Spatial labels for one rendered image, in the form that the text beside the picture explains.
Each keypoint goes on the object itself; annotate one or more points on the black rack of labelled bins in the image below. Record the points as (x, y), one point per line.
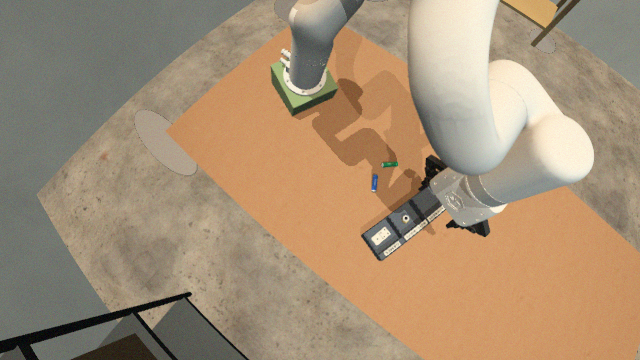
(424, 202)

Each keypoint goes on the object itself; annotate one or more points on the blue aa battery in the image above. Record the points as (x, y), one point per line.
(374, 183)

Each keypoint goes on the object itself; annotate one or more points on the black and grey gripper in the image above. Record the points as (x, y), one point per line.
(452, 190)

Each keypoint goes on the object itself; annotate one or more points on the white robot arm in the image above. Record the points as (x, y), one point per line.
(449, 74)

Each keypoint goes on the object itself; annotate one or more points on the cream domino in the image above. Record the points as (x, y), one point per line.
(380, 236)

